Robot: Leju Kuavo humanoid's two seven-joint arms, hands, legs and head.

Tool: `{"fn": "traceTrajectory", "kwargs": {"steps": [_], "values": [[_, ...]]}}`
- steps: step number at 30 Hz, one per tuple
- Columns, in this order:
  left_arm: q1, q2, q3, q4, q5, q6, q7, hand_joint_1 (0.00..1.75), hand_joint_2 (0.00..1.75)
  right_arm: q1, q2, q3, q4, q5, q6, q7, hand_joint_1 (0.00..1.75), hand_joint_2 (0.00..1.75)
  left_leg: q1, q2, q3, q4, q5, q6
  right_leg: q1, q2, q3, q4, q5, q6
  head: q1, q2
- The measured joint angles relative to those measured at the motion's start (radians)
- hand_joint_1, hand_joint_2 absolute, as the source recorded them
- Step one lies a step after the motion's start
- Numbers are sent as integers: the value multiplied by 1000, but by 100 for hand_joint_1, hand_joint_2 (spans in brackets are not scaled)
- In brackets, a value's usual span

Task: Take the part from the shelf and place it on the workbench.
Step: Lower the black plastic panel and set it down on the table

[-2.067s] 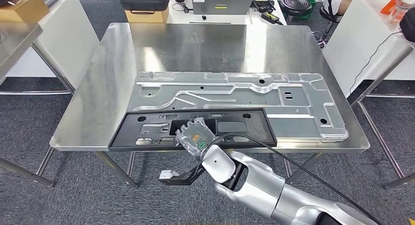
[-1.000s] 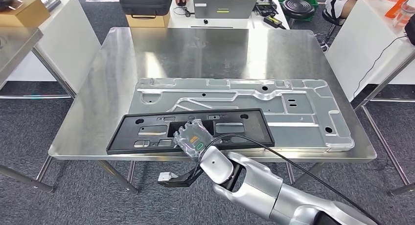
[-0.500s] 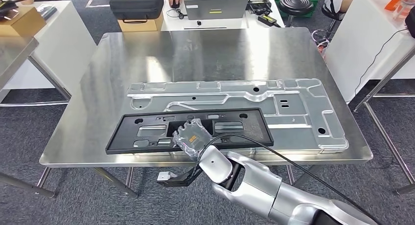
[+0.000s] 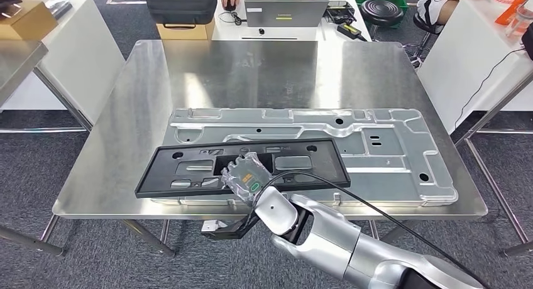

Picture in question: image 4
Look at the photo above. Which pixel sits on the black plastic plate frame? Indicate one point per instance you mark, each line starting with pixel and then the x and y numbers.
pixel 158 174

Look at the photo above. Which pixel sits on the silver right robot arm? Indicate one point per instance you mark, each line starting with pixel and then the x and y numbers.
pixel 325 241

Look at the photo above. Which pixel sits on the stamped grey metal panel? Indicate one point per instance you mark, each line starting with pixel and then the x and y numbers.
pixel 395 154

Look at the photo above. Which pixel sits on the grey laptop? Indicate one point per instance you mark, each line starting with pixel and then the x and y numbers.
pixel 304 12

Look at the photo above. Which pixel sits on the cardboard box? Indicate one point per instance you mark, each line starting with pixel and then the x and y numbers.
pixel 29 22
pixel 183 32

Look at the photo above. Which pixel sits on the black power adapter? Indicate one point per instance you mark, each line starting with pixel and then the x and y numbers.
pixel 347 30

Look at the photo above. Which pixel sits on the black computer mouse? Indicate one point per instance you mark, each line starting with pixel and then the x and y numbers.
pixel 230 5

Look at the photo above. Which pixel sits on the black carry case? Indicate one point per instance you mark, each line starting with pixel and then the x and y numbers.
pixel 183 6
pixel 529 41

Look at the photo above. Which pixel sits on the black round stool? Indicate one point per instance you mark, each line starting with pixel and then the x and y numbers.
pixel 381 12
pixel 424 25

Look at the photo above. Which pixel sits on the grey wrapped flat item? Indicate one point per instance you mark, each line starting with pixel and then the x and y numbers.
pixel 58 8

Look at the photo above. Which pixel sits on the orange flat packet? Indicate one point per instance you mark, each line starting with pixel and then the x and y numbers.
pixel 510 10

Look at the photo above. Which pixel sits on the clear plastic cup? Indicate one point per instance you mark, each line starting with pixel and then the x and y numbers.
pixel 520 22

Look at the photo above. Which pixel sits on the pale wrist camera on bracket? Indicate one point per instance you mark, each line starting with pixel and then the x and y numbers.
pixel 210 225

